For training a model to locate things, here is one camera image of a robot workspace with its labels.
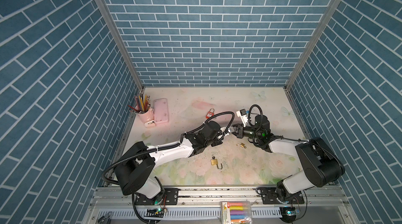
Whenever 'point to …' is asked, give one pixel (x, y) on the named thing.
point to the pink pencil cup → (147, 118)
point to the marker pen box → (236, 212)
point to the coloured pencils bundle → (143, 103)
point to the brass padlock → (214, 161)
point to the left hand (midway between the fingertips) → (222, 129)
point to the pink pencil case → (160, 111)
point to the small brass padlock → (242, 145)
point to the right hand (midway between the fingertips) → (225, 128)
